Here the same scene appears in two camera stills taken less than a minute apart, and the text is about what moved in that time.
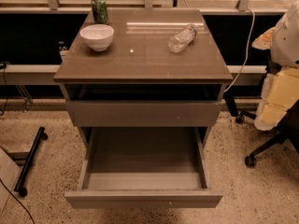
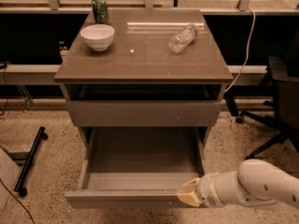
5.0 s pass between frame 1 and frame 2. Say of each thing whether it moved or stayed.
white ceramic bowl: stayed
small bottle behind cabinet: stayed
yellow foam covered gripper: moved
